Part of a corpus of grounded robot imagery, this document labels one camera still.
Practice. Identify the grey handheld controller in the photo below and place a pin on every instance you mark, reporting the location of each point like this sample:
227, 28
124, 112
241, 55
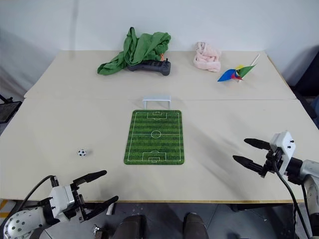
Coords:
152, 67

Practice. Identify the colourful paper pinwheel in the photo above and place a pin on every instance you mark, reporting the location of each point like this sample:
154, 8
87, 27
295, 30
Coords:
228, 76

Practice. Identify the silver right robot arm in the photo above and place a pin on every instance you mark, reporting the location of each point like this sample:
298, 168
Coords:
310, 171

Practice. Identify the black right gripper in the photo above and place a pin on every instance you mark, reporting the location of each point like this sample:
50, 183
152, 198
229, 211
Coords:
270, 161

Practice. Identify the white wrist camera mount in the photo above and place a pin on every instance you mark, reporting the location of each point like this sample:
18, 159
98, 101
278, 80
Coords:
284, 145
59, 197

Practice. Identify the small orange object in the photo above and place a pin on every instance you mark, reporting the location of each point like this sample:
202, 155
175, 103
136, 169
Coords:
161, 56

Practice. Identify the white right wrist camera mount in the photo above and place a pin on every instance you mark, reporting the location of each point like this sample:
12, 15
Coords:
284, 145

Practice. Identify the crumpled silver foil piece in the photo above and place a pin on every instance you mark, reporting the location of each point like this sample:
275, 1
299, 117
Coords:
96, 228

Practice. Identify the black metal stand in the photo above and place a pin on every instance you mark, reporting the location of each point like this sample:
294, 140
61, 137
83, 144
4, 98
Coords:
7, 109

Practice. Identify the dark rounded shape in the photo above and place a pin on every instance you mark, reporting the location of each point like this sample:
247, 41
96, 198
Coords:
195, 226

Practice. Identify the crumpled pink towel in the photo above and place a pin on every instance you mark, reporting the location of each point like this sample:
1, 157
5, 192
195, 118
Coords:
207, 61

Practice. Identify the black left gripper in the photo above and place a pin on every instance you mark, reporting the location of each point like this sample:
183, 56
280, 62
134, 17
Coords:
80, 204

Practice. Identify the small white goal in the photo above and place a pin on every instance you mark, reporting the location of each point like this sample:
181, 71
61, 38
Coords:
157, 97

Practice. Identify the small soccer ball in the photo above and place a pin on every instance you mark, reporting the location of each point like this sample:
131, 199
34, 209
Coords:
82, 153

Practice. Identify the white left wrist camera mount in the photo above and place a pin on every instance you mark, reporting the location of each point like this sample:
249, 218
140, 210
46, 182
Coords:
59, 197

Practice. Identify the green soccer field mat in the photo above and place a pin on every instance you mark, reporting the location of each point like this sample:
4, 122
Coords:
154, 143

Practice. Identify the dark equipment beside table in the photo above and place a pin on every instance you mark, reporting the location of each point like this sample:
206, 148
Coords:
310, 94

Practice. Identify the crumpled green cloth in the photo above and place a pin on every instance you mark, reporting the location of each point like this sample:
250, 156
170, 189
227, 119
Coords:
140, 44

